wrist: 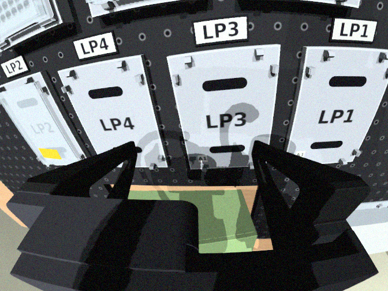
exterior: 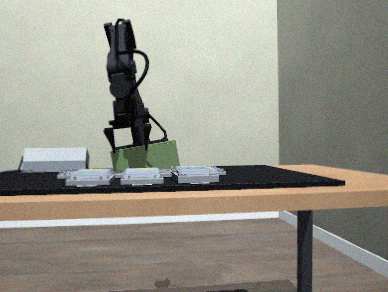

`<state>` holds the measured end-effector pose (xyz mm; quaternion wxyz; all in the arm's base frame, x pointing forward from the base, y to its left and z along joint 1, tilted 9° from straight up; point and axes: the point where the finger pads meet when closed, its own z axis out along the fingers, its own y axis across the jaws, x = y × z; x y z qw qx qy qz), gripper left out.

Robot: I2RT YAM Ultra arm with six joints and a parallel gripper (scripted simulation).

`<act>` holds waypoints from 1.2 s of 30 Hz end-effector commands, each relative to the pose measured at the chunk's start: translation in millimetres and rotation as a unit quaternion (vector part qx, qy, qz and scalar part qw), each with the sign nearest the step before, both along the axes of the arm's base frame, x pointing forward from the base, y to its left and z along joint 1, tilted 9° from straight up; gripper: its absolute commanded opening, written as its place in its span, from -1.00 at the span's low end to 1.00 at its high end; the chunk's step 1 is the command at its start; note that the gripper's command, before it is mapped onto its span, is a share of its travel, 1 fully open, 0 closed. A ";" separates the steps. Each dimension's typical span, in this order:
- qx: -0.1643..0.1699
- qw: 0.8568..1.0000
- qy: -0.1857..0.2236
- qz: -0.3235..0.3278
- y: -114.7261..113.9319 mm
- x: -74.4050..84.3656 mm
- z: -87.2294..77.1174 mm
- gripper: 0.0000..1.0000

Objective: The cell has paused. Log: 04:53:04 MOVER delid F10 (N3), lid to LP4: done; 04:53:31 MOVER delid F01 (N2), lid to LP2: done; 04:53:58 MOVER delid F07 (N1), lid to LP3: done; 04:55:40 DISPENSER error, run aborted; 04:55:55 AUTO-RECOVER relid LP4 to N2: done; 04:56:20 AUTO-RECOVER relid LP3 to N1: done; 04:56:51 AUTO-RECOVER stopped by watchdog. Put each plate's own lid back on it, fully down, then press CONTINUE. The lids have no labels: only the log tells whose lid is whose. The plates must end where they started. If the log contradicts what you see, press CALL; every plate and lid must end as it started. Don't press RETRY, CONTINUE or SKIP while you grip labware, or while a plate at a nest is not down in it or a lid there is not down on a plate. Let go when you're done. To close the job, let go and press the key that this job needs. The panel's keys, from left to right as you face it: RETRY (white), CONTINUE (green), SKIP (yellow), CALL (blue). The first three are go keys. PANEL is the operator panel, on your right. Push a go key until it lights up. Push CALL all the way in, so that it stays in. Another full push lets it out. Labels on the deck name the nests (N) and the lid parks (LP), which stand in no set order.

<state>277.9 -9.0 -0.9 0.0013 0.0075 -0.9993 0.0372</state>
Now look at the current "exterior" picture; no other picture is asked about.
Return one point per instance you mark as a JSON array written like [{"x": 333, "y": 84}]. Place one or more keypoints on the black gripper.
[{"x": 135, "y": 122}]

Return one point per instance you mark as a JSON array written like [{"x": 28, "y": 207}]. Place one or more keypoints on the white control panel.
[{"x": 53, "y": 160}]

